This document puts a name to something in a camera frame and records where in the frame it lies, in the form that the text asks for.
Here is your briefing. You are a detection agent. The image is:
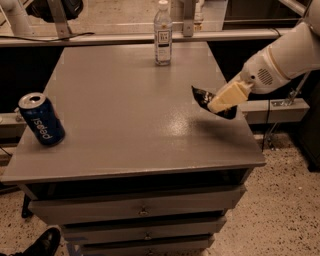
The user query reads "top grey drawer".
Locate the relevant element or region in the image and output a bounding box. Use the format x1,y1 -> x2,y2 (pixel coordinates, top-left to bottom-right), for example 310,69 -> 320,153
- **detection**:
30,185 -> 246,225

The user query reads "black leather shoe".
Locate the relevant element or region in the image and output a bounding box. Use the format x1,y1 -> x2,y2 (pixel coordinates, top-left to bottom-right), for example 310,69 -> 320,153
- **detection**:
10,228 -> 61,256

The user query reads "black cable on rail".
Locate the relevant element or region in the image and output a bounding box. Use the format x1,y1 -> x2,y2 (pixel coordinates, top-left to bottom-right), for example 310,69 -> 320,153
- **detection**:
0,31 -> 96,43

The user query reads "grey metal rail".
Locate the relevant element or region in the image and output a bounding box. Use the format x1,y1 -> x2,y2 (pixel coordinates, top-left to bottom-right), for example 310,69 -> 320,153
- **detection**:
0,28 -> 290,48

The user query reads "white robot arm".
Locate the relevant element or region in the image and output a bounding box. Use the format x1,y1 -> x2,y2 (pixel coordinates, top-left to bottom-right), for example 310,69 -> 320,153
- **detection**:
206,0 -> 320,114

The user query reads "grey drawer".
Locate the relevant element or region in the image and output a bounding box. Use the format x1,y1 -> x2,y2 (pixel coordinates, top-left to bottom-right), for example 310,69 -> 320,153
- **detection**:
62,216 -> 226,245
30,185 -> 246,225
81,235 -> 213,256

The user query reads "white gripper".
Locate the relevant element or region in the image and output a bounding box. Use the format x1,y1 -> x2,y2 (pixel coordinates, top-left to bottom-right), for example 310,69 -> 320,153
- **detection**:
207,47 -> 290,113

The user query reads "bottom grey drawer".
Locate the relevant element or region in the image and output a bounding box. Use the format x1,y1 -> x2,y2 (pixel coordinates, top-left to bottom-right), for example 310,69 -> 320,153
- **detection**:
81,235 -> 213,256

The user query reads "black rxbar chocolate wrapper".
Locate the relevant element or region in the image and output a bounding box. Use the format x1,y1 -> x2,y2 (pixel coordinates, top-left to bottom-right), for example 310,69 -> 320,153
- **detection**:
191,86 -> 237,120

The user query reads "blue pepsi can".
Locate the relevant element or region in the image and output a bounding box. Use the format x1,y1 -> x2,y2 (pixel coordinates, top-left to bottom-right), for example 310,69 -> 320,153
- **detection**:
18,92 -> 65,146

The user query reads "grey drawer cabinet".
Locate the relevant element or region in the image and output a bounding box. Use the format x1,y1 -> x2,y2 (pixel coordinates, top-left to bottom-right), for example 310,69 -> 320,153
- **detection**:
0,41 -> 267,256

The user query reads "clear plastic water bottle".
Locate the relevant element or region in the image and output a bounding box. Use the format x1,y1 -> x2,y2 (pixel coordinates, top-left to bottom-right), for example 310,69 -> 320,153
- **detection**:
154,0 -> 172,66

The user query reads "middle grey drawer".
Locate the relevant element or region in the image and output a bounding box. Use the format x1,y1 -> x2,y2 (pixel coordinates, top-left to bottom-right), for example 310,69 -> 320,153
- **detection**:
62,216 -> 226,245

